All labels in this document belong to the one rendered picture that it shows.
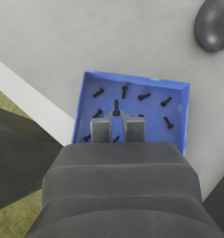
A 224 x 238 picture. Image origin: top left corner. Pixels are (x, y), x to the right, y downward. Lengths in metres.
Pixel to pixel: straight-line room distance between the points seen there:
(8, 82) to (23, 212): 1.12
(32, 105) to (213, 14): 0.26
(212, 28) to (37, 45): 0.23
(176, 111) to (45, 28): 0.22
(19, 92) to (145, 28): 0.20
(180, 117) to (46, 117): 0.17
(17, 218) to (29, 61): 1.17
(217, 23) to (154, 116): 0.14
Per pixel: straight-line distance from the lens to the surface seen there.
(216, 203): 0.24
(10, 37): 0.31
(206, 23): 0.27
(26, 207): 1.31
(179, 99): 0.24
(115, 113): 0.16
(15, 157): 0.52
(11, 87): 0.27
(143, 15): 0.29
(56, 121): 0.23
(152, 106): 0.23
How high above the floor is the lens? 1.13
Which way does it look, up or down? 79 degrees down
